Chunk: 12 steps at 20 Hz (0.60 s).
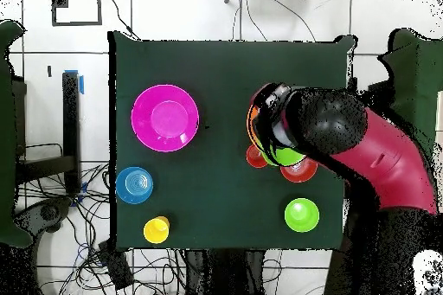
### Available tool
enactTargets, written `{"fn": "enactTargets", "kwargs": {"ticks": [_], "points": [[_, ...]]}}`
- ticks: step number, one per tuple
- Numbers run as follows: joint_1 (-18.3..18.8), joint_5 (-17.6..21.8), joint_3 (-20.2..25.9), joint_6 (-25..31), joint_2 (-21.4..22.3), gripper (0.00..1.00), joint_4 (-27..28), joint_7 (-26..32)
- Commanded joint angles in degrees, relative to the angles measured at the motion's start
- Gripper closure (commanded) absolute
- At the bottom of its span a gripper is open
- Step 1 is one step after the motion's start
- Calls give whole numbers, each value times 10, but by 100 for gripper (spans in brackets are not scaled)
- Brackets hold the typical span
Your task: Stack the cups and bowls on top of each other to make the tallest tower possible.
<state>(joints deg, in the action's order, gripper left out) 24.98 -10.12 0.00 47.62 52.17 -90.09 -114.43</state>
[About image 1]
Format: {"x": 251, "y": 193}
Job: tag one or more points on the orange cup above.
{"x": 254, "y": 160}

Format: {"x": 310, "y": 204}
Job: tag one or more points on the large orange bowl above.
{"x": 252, "y": 125}

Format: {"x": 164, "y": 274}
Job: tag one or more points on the large green bowl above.
{"x": 287, "y": 157}

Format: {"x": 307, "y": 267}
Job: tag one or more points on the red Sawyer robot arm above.
{"x": 380, "y": 156}

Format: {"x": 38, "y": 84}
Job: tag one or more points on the large pink bowl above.
{"x": 165, "y": 118}

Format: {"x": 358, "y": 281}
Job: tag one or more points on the small orange bowl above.
{"x": 299, "y": 174}

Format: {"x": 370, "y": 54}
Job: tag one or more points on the dark green tablecloth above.
{"x": 7, "y": 135}
{"x": 225, "y": 63}
{"x": 415, "y": 73}

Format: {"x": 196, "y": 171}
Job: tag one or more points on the yellow cup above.
{"x": 154, "y": 232}
{"x": 164, "y": 220}

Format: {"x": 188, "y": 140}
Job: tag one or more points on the small blue bowl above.
{"x": 129, "y": 184}

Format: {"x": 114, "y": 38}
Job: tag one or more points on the small green bowl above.
{"x": 301, "y": 215}

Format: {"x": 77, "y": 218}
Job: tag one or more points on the black metal stand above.
{"x": 71, "y": 129}

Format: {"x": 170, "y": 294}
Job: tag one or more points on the blue tape strip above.
{"x": 81, "y": 85}

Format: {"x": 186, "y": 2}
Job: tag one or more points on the black power brick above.
{"x": 116, "y": 267}

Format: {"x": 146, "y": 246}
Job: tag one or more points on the black box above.
{"x": 380, "y": 92}
{"x": 20, "y": 118}

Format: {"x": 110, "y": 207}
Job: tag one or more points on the dark grey chair base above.
{"x": 48, "y": 212}

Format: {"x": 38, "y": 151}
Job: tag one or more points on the black floor tape square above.
{"x": 76, "y": 23}

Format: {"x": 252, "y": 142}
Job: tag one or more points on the white box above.
{"x": 440, "y": 118}

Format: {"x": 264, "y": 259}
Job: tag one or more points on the black upright post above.
{"x": 352, "y": 84}

